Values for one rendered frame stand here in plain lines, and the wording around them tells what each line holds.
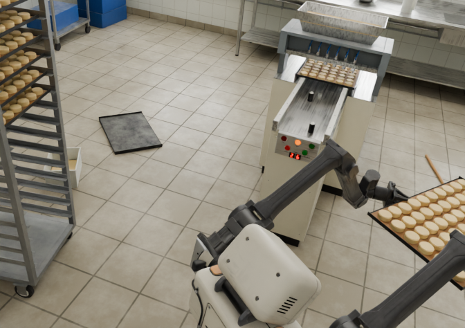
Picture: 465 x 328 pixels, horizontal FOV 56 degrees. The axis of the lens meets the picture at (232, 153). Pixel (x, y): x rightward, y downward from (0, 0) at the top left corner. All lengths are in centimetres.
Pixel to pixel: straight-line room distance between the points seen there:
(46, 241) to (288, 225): 146
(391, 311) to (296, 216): 173
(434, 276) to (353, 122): 210
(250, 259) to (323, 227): 215
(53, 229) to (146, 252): 57
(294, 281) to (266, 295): 7
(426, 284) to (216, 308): 49
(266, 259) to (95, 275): 181
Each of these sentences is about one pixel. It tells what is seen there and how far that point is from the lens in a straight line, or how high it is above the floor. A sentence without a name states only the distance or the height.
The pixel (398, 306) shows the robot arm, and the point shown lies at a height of 126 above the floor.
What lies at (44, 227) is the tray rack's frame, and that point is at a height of 15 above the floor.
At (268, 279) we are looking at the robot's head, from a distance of 102.
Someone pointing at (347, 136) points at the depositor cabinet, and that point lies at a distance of 319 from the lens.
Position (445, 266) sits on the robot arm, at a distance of 116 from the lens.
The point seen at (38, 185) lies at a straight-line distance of 274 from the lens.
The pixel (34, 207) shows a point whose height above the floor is 23.
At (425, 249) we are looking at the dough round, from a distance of 165.
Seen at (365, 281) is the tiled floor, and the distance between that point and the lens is 292.
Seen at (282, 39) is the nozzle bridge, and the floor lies 112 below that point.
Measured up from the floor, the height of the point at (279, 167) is 59.
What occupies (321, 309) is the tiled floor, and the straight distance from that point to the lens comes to 268.
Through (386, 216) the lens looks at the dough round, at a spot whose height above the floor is 103.
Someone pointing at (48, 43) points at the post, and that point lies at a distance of 224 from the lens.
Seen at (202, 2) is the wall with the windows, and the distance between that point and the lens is 659.
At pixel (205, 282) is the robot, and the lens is 115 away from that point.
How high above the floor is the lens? 205
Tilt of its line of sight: 33 degrees down
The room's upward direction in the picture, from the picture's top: 7 degrees clockwise
